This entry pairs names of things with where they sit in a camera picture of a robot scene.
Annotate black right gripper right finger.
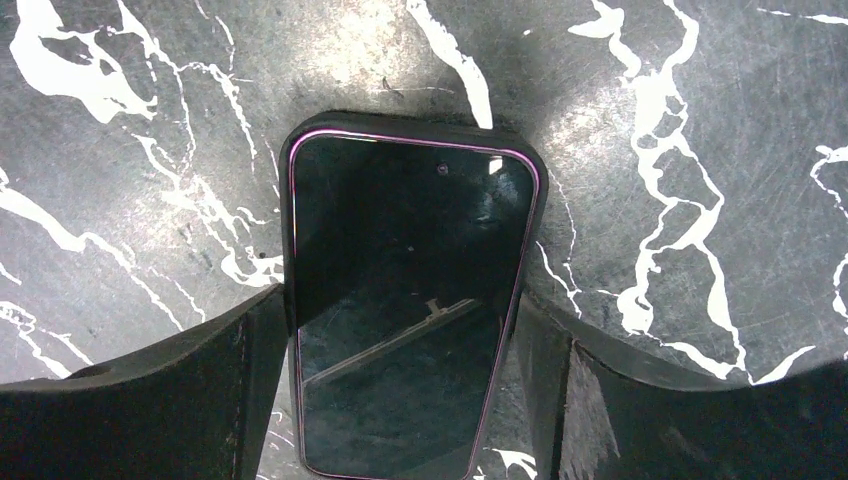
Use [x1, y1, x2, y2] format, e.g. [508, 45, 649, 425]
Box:
[514, 296, 847, 479]

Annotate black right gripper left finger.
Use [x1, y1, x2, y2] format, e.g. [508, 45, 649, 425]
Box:
[1, 286, 289, 479]

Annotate black remote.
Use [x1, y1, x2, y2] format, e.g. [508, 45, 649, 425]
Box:
[280, 111, 548, 479]

